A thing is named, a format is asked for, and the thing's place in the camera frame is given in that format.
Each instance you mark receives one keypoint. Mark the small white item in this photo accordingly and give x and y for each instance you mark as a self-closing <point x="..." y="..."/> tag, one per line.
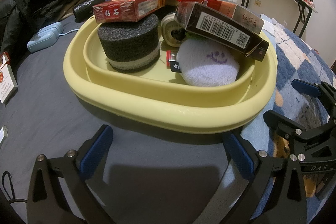
<point x="2" y="133"/>

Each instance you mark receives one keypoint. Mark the white red cigarette pack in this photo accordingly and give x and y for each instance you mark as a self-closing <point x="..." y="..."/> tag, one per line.
<point x="6" y="82"/>

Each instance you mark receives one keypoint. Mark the black wrapped bundle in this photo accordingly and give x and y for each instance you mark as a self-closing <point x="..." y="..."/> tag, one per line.
<point x="86" y="7"/>

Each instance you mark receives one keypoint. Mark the white plush smiley pad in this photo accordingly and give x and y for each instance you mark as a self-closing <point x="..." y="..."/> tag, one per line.
<point x="204" y="69"/>

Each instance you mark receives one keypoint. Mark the white tape roll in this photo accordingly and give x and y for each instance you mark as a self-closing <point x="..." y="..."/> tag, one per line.
<point x="168" y="30"/>

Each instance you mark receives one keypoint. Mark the silver red cigarette box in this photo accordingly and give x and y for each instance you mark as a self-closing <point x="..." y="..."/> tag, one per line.
<point x="246" y="20"/>

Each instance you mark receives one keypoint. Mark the black carton box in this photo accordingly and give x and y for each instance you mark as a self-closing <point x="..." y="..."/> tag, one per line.
<point x="210" y="23"/>

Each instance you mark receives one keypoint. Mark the blue checkered blanket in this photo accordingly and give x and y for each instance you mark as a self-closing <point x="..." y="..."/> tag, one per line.
<point x="294" y="56"/>

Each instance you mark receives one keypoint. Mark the light blue device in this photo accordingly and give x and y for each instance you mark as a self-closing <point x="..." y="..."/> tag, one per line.
<point x="43" y="38"/>

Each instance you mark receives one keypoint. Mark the pink white packet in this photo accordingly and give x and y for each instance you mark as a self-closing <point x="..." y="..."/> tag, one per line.
<point x="307" y="0"/>

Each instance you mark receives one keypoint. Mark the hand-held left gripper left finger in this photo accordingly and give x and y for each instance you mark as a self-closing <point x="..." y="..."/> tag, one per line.
<point x="97" y="151"/>

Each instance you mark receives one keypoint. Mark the black foam cylinder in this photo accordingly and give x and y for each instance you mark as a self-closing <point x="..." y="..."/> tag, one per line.
<point x="126" y="40"/>

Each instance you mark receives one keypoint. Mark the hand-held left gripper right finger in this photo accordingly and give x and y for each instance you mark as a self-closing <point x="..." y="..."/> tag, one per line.
<point x="237" y="153"/>

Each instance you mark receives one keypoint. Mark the small red black box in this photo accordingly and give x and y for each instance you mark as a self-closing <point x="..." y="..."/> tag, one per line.
<point x="174" y="65"/>

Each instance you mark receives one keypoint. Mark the yellow plastic basin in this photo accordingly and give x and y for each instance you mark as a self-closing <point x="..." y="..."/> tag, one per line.
<point x="157" y="114"/>

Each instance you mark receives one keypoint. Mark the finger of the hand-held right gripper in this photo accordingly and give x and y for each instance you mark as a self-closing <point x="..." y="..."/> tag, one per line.
<point x="304" y="87"/>
<point x="283" y="123"/>

